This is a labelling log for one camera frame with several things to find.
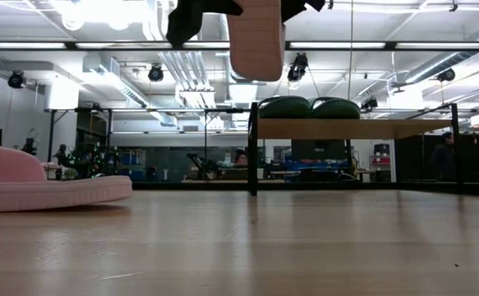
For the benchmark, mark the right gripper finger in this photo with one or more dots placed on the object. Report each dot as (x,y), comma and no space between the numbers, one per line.
(290,7)

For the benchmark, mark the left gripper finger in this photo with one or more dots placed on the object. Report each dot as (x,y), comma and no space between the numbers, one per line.
(187,20)

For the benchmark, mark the pink rubber slide sandal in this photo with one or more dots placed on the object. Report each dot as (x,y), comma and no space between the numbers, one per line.
(38,193)
(255,41)

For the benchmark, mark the green rubber slide sandal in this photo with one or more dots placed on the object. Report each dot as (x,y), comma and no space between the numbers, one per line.
(284,109)
(335,110)

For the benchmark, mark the black background robot arm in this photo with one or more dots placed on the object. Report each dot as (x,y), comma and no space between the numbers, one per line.
(200,164)

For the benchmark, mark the black overhead light bar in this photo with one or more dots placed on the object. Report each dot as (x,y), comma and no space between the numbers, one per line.
(70,45)

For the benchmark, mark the black monitor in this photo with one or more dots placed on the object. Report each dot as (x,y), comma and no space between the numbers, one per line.
(317,150)

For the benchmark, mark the person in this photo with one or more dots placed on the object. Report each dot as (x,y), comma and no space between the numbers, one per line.
(241,158)
(442,160)

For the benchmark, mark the black robot arms green lights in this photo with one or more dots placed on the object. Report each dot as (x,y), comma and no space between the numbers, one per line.
(91,162)

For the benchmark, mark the black ceiling camera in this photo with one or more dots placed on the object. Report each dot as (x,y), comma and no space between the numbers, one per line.
(446,75)
(155,73)
(297,67)
(17,80)
(369,104)

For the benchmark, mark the black background rig frame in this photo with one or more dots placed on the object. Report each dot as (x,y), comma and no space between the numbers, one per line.
(110,123)

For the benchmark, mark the wooden shelf with black frame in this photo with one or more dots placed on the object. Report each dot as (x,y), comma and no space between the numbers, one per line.
(346,128)

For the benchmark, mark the black metal table frame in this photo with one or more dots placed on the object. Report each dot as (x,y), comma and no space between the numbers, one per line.
(181,186)

